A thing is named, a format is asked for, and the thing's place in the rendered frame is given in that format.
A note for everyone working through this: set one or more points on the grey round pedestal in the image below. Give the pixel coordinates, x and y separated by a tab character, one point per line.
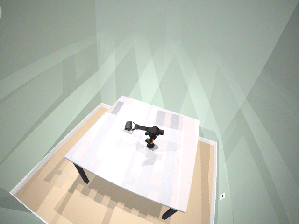
150	146

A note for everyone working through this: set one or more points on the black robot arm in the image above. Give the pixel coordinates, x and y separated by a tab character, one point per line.
153	130

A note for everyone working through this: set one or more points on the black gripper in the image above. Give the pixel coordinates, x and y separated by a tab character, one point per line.
149	140

